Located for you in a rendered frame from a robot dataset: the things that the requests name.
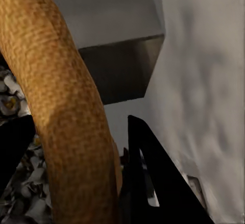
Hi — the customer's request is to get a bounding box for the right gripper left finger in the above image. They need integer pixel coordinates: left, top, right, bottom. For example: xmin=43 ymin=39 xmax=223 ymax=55
xmin=0 ymin=114 xmax=37 ymax=197

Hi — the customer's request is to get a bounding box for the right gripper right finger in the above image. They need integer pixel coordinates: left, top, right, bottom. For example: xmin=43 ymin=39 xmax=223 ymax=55
xmin=128 ymin=115 xmax=214 ymax=224

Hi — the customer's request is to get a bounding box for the popcorn bag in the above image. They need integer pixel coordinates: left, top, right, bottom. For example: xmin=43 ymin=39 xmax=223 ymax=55
xmin=0 ymin=0 xmax=122 ymax=224

